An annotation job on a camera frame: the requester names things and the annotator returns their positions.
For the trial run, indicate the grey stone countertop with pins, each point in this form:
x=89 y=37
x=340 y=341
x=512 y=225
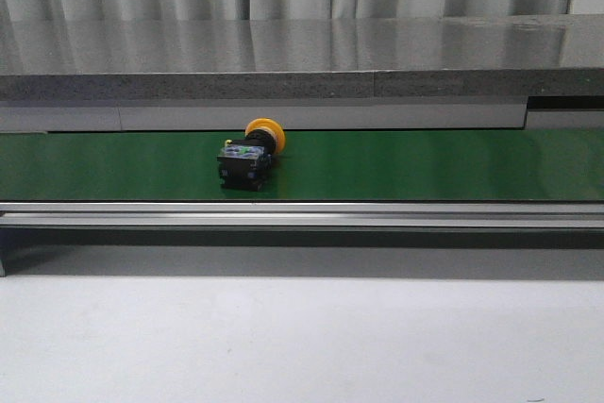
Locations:
x=420 y=73

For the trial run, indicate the yellow mushroom push button switch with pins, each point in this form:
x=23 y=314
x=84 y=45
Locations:
x=245 y=164

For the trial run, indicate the green conveyor belt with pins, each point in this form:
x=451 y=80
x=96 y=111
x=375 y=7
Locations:
x=415 y=165

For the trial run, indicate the aluminium conveyor frame rail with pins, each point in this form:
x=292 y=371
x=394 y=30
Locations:
x=519 y=241

